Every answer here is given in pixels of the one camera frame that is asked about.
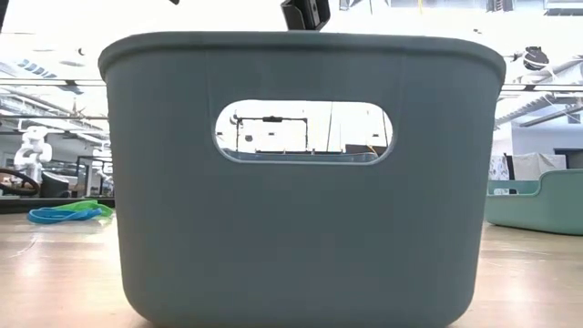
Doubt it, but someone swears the green rubber band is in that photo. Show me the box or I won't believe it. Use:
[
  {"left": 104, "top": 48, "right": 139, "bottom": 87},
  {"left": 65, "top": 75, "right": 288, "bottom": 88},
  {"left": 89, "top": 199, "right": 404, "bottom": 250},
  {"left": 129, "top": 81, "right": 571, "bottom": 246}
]
[{"left": 53, "top": 199, "right": 115, "bottom": 219}]

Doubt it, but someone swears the blue rubber band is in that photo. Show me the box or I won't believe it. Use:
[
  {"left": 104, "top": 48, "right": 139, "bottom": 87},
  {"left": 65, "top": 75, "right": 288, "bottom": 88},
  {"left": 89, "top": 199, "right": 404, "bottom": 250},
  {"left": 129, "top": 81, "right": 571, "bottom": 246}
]
[{"left": 26, "top": 207, "right": 104, "bottom": 225}]

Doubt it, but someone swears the dark teal plastic basket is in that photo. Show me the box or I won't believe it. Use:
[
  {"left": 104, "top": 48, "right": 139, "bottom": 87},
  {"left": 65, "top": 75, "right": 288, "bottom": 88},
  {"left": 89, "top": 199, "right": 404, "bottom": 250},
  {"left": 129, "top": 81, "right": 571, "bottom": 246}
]
[{"left": 97, "top": 30, "right": 507, "bottom": 328}]

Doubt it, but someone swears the black computer case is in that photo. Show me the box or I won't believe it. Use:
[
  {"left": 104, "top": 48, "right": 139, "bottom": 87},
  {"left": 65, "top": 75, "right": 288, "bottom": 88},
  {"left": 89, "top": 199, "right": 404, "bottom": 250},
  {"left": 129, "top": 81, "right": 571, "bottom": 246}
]
[{"left": 344, "top": 143, "right": 380, "bottom": 159}]

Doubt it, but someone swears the patterned white cloth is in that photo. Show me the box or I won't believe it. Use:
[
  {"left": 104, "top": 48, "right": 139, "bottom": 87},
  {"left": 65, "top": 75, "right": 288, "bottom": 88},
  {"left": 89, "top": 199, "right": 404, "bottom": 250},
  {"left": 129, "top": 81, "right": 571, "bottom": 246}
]
[{"left": 489, "top": 154, "right": 507, "bottom": 183}]

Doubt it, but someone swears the black seat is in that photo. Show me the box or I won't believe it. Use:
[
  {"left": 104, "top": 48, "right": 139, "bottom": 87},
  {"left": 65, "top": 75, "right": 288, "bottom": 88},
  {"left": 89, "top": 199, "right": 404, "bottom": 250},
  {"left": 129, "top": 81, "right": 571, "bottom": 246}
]
[{"left": 39, "top": 170, "right": 71, "bottom": 199}]

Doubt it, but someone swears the white draped cloth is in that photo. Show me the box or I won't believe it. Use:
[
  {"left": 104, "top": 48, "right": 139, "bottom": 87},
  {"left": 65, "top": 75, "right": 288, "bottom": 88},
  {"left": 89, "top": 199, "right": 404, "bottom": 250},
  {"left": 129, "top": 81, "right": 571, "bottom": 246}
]
[{"left": 512, "top": 152, "right": 569, "bottom": 182}]

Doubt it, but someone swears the light teal plastic basket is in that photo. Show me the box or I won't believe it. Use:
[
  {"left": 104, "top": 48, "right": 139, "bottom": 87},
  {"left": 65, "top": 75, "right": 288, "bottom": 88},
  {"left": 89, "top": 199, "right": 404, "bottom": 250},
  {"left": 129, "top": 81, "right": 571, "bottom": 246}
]
[{"left": 483, "top": 169, "right": 583, "bottom": 237}]

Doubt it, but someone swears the black curved tube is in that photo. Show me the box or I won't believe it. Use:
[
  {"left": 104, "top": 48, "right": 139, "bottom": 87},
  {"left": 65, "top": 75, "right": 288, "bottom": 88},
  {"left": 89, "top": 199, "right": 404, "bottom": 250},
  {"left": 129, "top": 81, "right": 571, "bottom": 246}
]
[{"left": 0, "top": 167, "right": 41, "bottom": 198}]

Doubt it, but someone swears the black distant rig frame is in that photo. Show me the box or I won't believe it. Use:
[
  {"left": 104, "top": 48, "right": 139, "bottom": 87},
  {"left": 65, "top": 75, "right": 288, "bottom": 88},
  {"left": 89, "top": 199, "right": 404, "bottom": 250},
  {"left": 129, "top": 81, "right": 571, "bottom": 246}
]
[{"left": 230, "top": 114, "right": 311, "bottom": 154}]

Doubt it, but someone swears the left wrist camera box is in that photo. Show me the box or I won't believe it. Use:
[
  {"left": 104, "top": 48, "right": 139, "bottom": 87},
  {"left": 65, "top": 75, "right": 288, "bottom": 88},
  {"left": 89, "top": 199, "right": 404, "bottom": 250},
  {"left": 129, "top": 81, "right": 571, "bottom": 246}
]
[{"left": 280, "top": 0, "right": 332, "bottom": 32}]

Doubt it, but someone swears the black metal cart frame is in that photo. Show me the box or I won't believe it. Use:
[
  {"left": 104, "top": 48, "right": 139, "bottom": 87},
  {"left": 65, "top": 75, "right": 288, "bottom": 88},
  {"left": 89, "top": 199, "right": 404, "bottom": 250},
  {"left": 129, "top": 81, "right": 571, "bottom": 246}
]
[{"left": 75, "top": 155, "right": 115, "bottom": 197}]

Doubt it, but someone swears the black post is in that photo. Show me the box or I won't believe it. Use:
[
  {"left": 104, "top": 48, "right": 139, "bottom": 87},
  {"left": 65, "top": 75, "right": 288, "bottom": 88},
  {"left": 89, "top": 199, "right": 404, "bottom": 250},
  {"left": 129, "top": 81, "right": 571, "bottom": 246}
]
[{"left": 503, "top": 154, "right": 517, "bottom": 196}]

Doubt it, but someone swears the black dome camera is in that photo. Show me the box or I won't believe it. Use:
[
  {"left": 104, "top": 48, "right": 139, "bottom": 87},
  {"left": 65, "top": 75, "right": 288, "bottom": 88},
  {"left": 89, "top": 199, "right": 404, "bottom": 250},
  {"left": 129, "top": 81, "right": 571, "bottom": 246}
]
[{"left": 522, "top": 45, "right": 551, "bottom": 72}]

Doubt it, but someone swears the black metal table frame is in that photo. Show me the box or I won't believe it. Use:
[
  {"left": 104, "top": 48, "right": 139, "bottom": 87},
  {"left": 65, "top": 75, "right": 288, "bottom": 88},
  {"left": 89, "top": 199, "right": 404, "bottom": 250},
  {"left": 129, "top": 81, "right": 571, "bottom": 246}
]
[{"left": 0, "top": 196, "right": 116, "bottom": 215}]

